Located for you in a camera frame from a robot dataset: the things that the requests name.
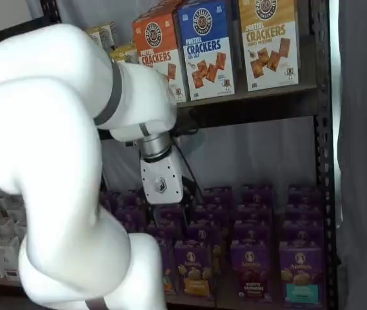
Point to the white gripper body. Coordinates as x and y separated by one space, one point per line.
160 181

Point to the purple Annie's box teal patch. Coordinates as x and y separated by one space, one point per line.
302 231
304 212
305 195
302 271

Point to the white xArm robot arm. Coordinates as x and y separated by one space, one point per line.
41 129

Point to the yellow pretzel crackers box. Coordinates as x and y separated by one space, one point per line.
268 45

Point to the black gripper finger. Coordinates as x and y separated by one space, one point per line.
187 213
157 216

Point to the purple Annie's box violet patch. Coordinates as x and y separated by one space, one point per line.
131 200
130 219

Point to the gray side curtain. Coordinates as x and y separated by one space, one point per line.
363 161

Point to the blue pretzel crackers box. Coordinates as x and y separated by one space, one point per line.
207 48

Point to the purple Annie's box orange patch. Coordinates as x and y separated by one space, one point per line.
217 197
191 268
217 258
209 215

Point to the orange pretzel crackers box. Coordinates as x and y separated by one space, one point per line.
155 48

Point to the purple Annie's box green patch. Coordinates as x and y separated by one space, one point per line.
173 215
167 271
167 233

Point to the black metal shelving rack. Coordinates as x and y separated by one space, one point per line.
46 13
325 161

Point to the purple Annie's box brown patch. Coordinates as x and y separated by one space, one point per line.
256 195
254 212
251 268
252 231

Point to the Simple Mills almond bars box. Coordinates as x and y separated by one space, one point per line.
125 55
101 35

